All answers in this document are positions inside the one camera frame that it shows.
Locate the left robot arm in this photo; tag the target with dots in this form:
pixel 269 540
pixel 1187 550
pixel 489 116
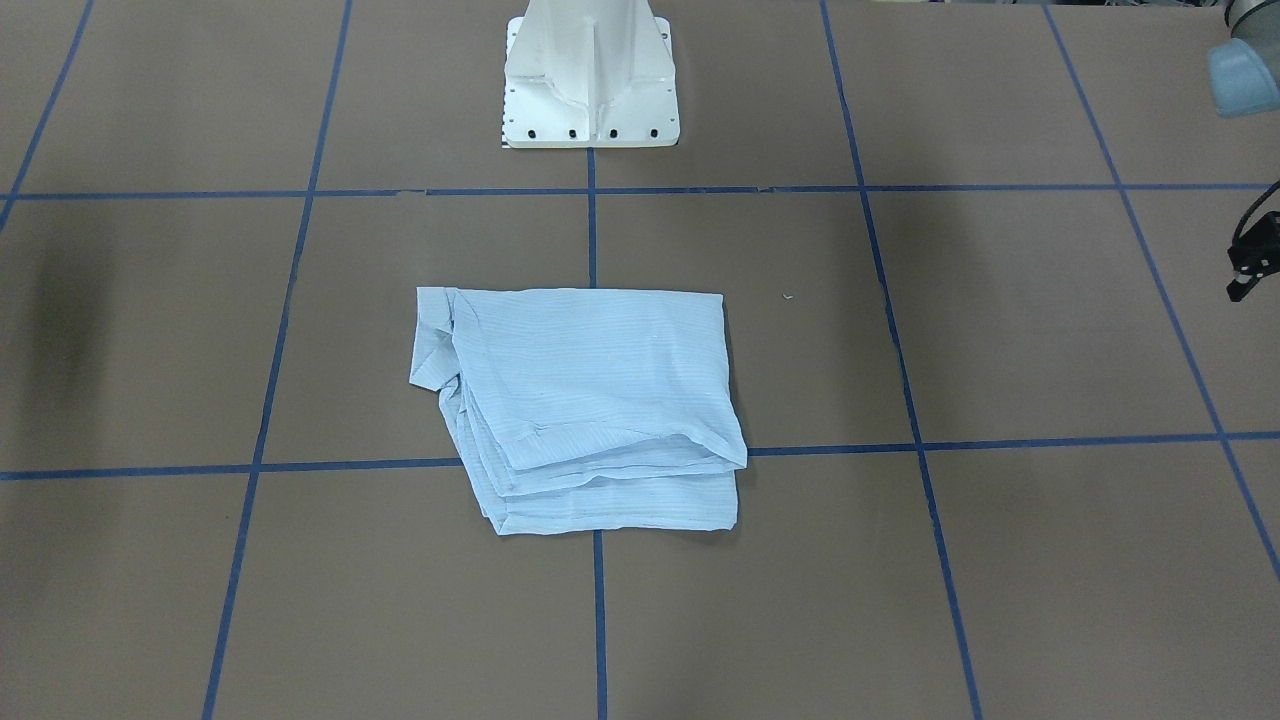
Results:
pixel 1244 81

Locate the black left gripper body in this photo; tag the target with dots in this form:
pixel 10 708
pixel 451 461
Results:
pixel 1256 259

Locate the light blue button shirt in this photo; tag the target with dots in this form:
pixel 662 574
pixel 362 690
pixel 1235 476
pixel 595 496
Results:
pixel 576 410

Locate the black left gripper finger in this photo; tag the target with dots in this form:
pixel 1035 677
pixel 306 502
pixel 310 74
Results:
pixel 1238 289

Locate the white camera stand base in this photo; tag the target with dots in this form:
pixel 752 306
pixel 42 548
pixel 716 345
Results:
pixel 589 75

